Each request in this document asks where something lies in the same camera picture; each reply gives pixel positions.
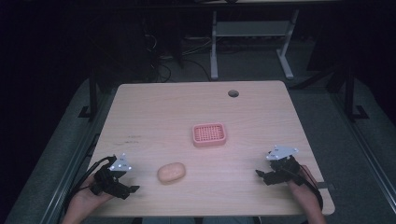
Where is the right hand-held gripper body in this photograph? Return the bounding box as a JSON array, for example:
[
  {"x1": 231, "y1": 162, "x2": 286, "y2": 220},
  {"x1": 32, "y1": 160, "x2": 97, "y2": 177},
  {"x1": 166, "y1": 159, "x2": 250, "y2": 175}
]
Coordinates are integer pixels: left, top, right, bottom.
[{"x1": 262, "y1": 145, "x2": 302, "y2": 187}]

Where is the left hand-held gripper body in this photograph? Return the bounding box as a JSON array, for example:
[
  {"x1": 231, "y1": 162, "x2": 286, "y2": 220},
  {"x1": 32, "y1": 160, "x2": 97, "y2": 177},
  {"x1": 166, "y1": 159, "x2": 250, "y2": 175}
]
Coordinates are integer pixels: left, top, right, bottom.
[{"x1": 90, "y1": 152, "x2": 133, "y2": 201}]

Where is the peach oval soap bar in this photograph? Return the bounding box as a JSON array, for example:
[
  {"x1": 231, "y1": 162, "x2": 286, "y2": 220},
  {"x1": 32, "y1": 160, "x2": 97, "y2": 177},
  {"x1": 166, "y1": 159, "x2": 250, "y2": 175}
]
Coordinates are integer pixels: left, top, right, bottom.
[{"x1": 157, "y1": 161, "x2": 187, "y2": 184}]

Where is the pink plastic soap dish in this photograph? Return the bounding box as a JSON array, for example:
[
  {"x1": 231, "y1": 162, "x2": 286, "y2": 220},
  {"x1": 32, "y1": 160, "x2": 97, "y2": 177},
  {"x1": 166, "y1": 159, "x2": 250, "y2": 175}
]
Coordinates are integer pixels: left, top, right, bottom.
[{"x1": 191, "y1": 122, "x2": 227, "y2": 147}]

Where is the person's left hand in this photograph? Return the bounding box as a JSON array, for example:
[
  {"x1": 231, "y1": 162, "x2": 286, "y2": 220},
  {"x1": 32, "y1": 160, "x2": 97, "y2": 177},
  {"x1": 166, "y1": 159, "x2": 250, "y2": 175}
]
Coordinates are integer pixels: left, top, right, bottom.
[{"x1": 68, "y1": 175, "x2": 114, "y2": 218}]

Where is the person's right hand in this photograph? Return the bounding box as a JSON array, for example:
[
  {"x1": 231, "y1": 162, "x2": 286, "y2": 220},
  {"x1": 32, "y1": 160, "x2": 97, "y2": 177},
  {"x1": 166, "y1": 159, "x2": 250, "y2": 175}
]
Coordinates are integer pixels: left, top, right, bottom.
[{"x1": 287, "y1": 165, "x2": 322, "y2": 210}]

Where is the black metal stand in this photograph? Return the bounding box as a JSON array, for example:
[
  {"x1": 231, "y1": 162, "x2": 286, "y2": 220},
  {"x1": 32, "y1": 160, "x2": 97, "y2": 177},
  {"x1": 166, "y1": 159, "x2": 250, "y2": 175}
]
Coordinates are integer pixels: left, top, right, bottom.
[
  {"x1": 340, "y1": 62, "x2": 370, "y2": 123},
  {"x1": 78, "y1": 64, "x2": 104, "y2": 122}
]

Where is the red wire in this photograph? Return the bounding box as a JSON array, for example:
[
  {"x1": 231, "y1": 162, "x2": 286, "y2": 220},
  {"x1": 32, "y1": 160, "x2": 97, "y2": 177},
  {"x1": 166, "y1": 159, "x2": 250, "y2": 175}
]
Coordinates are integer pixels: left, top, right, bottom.
[{"x1": 300, "y1": 164, "x2": 319, "y2": 189}]

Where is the white metal desk frame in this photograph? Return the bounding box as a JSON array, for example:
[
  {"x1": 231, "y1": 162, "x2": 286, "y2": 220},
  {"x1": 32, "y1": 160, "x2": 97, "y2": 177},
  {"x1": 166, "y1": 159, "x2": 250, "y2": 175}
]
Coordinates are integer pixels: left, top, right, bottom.
[{"x1": 209, "y1": 8, "x2": 301, "y2": 81}]

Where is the bundle of floor cables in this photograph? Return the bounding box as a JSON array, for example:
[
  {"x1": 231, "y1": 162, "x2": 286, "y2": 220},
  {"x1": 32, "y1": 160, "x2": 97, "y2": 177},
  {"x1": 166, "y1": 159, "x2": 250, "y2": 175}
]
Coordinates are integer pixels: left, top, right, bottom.
[{"x1": 141, "y1": 31, "x2": 213, "y2": 83}]

